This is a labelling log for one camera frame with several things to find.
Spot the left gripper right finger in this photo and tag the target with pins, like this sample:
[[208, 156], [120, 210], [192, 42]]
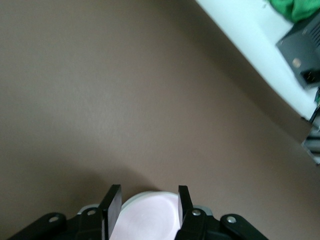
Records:
[[195, 225]]

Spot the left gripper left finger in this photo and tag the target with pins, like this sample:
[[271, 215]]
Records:
[[95, 225]]

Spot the pink bowl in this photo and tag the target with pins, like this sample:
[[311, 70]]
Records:
[[147, 220]]

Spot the white bowl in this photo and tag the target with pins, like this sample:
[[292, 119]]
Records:
[[140, 195]]

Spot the brown table cover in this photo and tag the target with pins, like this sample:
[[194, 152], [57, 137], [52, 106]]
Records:
[[100, 100]]

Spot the black electronic box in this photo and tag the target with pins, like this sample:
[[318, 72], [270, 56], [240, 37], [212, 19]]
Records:
[[300, 45]]

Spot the green fabric bundle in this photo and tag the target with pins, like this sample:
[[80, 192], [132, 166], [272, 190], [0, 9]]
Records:
[[295, 8]]

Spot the aluminium frame beam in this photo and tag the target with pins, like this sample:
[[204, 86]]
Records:
[[312, 145]]

